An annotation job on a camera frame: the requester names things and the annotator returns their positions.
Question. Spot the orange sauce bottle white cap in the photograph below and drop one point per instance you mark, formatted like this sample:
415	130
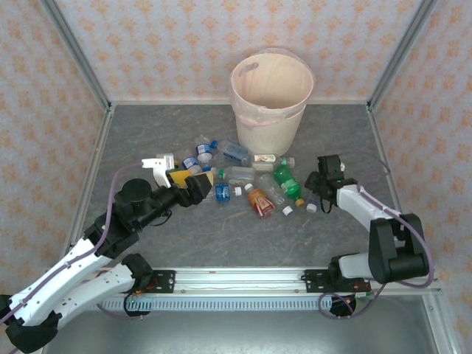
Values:
260	202

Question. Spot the blue tinted plastic bottle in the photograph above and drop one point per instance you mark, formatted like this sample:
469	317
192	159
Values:
236	152

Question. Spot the aluminium table side rail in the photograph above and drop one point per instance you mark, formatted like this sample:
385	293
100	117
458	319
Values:
381	147
92	166

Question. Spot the right black mount plate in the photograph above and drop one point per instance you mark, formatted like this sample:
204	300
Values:
315	280

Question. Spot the bottle orange white label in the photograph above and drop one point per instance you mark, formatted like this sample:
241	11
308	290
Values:
265	158

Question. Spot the clear bottle green cap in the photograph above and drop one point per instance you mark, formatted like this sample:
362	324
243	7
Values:
239	172

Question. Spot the beige plastic bin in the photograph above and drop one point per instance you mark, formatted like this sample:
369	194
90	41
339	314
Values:
265	136

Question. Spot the green bottle yellow cap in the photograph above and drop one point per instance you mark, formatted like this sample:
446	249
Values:
289	184

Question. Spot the aluminium frame post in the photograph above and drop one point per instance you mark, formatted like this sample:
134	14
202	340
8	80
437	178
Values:
402	51
75	51

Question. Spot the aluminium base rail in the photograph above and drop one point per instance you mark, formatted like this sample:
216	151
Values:
239	282

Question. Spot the left black mount plate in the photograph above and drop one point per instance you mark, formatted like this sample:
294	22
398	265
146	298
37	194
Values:
166	282

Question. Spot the plain clear plastic bottle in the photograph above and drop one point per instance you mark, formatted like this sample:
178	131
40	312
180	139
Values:
312	207

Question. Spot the black mount plate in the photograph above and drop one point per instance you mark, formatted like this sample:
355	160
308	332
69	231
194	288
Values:
315	280
166	282

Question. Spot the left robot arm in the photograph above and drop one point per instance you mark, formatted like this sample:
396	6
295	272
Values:
55	280

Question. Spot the aluminium table back rail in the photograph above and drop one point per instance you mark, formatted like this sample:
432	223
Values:
166	102

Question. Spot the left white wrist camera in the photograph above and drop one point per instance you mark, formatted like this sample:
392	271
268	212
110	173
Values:
158	166

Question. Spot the clear bottle blue label white cap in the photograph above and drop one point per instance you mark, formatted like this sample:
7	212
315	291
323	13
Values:
223	192

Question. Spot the grey metal panel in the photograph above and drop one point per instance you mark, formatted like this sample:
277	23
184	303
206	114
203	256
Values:
239	332

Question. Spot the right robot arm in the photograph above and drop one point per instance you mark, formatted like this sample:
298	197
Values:
368	210

